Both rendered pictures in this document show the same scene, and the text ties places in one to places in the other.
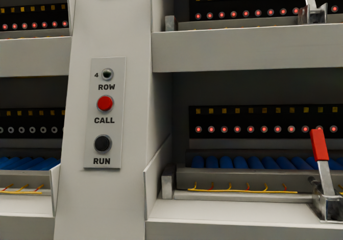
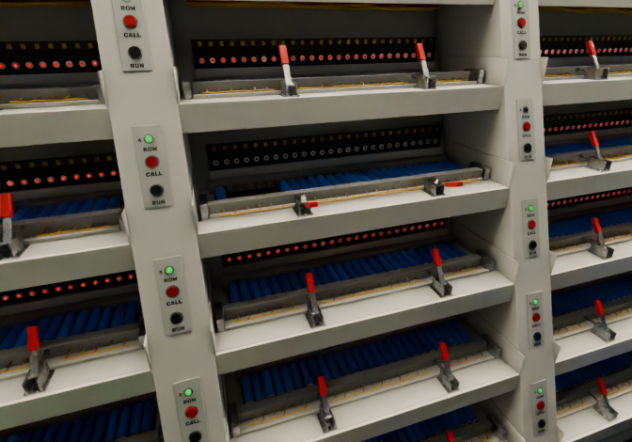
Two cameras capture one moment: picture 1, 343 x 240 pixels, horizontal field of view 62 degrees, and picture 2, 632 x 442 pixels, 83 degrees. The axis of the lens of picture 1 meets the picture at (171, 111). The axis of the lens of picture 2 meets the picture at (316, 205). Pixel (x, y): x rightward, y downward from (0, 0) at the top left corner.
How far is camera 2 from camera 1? 0.79 m
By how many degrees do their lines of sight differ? 29
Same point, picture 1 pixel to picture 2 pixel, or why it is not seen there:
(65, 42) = (499, 89)
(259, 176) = (560, 157)
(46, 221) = (505, 190)
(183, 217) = (556, 179)
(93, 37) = (514, 86)
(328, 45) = (607, 90)
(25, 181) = (463, 175)
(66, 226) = (515, 191)
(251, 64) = (577, 100)
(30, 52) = (480, 96)
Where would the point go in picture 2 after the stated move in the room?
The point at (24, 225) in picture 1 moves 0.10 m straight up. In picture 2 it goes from (495, 194) to (491, 144)
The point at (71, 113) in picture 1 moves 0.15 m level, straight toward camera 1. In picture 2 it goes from (510, 133) to (606, 119)
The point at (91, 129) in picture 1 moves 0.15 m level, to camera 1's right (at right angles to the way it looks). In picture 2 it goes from (521, 140) to (568, 135)
